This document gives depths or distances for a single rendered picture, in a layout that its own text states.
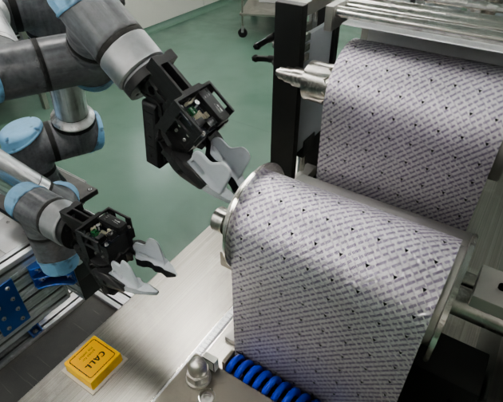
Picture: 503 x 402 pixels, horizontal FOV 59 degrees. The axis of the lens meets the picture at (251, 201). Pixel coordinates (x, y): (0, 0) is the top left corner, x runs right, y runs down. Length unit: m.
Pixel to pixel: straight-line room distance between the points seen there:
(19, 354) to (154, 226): 0.99
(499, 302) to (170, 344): 0.59
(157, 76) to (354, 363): 0.42
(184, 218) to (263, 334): 1.93
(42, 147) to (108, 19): 0.76
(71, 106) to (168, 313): 0.61
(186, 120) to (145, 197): 2.17
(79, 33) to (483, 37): 0.50
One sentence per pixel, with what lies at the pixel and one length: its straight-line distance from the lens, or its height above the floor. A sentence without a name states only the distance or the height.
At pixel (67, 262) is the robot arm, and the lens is 0.95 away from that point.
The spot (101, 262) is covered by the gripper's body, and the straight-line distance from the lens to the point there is 0.76.
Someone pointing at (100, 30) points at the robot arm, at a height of 1.45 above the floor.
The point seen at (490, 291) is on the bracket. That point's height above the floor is 1.29.
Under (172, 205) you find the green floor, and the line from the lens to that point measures 2.63.
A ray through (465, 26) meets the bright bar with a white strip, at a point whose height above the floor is 1.46.
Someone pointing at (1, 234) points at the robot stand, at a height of 0.73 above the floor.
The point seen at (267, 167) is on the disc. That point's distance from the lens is 0.55.
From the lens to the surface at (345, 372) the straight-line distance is 0.60.
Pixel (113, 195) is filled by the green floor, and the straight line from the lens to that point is 2.79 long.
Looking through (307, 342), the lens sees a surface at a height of 1.14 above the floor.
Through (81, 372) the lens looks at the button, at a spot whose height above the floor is 0.92.
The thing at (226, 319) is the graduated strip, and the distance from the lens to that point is 0.91.
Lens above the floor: 1.63
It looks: 38 degrees down
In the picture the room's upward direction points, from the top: straight up
